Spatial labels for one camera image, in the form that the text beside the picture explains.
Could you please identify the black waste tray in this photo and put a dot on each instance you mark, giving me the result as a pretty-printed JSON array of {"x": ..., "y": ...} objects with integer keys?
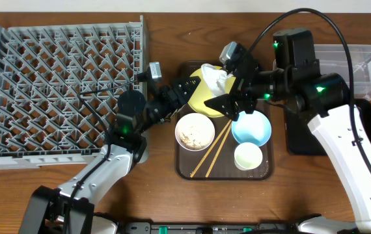
[{"x": 300, "y": 140}]

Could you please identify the dark brown serving tray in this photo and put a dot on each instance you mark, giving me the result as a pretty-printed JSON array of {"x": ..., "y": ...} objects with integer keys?
[{"x": 218, "y": 165}]

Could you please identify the wooden chopstick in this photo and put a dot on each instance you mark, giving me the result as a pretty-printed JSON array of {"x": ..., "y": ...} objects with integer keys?
[
  {"x": 210, "y": 148},
  {"x": 218, "y": 151}
]

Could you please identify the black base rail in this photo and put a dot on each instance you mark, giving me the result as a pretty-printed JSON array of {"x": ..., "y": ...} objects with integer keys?
[{"x": 166, "y": 228}]

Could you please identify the white bowl with food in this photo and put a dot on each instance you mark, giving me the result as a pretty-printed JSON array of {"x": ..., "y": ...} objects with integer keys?
[{"x": 194, "y": 132}]

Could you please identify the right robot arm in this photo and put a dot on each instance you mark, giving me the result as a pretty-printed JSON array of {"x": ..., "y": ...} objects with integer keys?
[{"x": 323, "y": 101}]

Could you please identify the right wooden chopstick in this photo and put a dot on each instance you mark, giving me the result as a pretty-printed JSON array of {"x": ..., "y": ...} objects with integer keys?
[{"x": 218, "y": 151}]

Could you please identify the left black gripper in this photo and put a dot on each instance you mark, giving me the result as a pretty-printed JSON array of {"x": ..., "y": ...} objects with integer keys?
[{"x": 171, "y": 95}]

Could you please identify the left wooden chopstick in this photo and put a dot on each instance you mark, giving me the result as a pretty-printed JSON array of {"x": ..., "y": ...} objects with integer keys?
[{"x": 210, "y": 148}]

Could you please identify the clear plastic bin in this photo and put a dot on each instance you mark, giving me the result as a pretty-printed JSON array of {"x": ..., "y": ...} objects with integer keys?
[{"x": 333, "y": 60}]

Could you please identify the yellow round plate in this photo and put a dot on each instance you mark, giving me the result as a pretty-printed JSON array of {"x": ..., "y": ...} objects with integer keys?
[{"x": 200, "y": 95}]

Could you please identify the small white cup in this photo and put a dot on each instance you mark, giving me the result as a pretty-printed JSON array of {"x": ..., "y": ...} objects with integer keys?
[{"x": 247, "y": 156}]

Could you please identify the light blue bowl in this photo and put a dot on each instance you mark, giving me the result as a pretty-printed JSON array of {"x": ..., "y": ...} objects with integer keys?
[{"x": 254, "y": 128}]

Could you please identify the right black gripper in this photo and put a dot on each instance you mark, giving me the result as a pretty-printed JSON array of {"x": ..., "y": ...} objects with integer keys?
[{"x": 242, "y": 86}]

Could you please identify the grey dishwasher rack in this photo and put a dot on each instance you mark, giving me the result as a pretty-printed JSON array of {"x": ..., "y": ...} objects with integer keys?
[{"x": 59, "y": 87}]

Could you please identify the white napkin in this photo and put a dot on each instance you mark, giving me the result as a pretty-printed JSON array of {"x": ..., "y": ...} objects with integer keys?
[{"x": 217, "y": 80}]

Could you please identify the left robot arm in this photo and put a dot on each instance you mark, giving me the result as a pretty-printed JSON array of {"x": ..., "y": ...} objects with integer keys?
[{"x": 70, "y": 207}]

